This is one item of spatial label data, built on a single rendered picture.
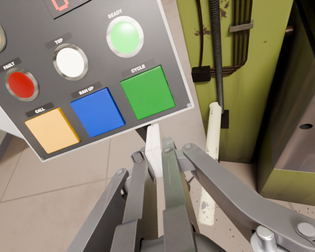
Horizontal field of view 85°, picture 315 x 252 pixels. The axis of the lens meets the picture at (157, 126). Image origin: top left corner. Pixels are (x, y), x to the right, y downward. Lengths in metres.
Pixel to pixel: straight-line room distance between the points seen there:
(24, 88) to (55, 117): 0.07
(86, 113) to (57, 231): 1.45
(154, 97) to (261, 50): 0.39
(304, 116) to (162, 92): 0.34
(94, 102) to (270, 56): 0.50
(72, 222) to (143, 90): 1.45
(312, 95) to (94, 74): 0.42
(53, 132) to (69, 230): 1.32
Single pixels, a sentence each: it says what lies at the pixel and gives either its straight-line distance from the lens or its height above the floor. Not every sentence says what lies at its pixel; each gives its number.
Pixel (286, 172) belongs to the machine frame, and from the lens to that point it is 0.83.
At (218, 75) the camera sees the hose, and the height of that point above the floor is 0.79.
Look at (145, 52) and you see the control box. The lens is 0.30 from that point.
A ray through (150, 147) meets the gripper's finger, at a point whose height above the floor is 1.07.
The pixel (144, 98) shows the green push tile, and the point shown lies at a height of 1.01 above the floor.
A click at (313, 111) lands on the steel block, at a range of 0.50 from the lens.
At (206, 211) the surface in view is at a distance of 0.57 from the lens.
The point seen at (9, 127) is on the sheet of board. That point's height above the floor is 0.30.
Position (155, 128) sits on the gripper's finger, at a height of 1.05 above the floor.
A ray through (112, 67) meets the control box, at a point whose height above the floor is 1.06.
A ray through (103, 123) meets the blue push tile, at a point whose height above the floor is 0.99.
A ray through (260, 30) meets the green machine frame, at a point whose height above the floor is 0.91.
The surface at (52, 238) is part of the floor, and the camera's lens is 1.74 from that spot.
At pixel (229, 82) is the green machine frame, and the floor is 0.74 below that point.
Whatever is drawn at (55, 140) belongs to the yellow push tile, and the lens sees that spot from 0.39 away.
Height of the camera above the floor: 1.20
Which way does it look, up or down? 50 degrees down
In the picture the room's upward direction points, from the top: 31 degrees counter-clockwise
